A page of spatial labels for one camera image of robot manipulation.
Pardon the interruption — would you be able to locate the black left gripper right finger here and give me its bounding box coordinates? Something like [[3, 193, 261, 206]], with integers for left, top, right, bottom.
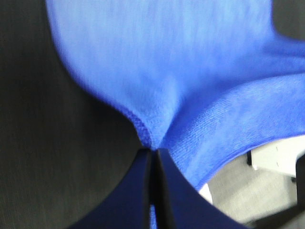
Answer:
[[155, 149, 246, 229]]

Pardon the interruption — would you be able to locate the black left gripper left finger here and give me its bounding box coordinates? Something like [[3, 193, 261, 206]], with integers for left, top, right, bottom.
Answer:
[[70, 149, 152, 229]]

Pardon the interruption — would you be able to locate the blue microfiber towel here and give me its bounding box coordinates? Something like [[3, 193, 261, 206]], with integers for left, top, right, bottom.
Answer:
[[45, 0, 305, 229]]

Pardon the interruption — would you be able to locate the black tablecloth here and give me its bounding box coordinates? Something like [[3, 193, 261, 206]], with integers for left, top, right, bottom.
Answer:
[[0, 0, 305, 229]]

